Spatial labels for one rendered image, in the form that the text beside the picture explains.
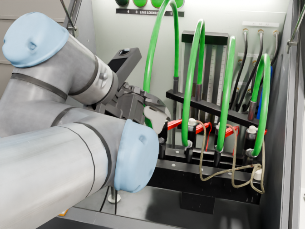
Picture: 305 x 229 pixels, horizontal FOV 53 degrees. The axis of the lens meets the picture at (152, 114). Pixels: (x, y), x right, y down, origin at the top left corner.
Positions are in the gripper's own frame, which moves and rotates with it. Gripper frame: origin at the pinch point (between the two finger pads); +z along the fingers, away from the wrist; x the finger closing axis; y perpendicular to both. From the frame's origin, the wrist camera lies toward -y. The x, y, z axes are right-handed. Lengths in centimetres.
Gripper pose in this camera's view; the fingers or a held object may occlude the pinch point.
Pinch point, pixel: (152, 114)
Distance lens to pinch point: 67.2
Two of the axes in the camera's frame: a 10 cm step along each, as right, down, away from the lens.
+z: 4.5, 3.4, 8.3
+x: 8.8, 0.2, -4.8
